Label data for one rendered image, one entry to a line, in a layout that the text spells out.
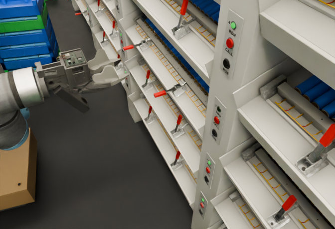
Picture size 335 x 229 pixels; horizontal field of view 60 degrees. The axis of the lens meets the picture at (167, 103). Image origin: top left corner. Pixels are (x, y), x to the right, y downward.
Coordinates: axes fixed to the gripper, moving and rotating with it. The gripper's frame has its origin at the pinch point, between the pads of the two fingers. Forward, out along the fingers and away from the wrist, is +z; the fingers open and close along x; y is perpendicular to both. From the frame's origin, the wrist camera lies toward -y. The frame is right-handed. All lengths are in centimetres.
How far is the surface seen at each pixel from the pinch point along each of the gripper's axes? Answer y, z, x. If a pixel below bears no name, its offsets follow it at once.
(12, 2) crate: -29, -27, 116
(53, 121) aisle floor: -68, -24, 55
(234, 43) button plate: 21.7, 12.9, -26.9
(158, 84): -28.6, 20.2, 20.4
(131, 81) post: -38, 14, 37
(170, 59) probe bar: -6.7, 18.5, 7.2
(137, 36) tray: -11.2, 15.8, 30.1
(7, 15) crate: -28, -30, 99
